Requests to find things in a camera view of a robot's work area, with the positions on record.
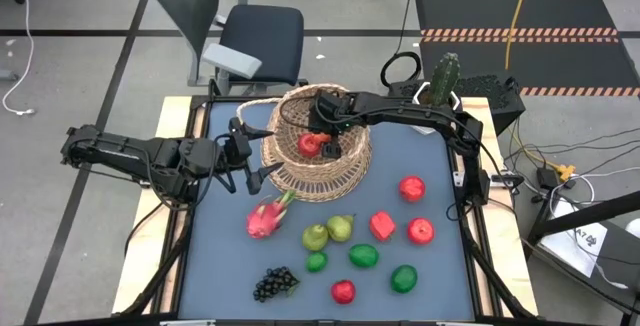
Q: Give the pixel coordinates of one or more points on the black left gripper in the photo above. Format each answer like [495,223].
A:
[235,151]

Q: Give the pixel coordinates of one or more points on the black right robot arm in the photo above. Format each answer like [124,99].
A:
[400,108]

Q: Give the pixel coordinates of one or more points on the black side table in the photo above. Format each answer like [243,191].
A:
[620,266]

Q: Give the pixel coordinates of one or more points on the black perforated computer case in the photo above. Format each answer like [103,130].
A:
[490,96]

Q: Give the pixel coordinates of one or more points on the white hexagonal plant pot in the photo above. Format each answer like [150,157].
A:
[416,97]

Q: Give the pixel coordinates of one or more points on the green cactus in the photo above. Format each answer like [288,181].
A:
[444,78]

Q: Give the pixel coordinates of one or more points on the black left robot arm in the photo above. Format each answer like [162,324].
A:
[125,148]

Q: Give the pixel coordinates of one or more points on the plywood table board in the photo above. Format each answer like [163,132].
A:
[145,266]

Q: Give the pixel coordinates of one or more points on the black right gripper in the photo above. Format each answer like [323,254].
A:
[327,112]

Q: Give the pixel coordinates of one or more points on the woven wicker basket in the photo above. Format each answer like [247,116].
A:
[320,181]

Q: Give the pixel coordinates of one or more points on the black hazard-striped floor mat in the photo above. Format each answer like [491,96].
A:
[550,11]

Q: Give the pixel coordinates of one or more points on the large green lime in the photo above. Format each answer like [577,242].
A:
[403,279]
[363,256]

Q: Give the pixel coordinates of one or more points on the black power adapter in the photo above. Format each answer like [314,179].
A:
[546,178]

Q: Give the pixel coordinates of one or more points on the yellow plug connector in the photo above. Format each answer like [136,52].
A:
[566,171]

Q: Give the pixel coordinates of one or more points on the red bell pepper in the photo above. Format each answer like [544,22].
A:
[382,226]

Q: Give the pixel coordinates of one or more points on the grey mesh office chair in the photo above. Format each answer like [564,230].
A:
[265,41]

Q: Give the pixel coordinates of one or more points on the red apple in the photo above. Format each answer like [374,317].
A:
[420,231]
[412,189]
[307,147]
[343,292]

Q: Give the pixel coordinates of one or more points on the dark grape bunch with leaves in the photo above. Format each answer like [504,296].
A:
[272,283]

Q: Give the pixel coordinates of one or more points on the small green lime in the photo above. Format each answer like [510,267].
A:
[317,262]

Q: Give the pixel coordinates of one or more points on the yellow-green pear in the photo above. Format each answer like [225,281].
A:
[340,228]
[315,238]

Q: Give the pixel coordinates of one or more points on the white paper sheet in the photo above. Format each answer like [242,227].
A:
[575,246]

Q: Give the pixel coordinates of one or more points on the pink dragon fruit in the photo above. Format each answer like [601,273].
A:
[262,221]

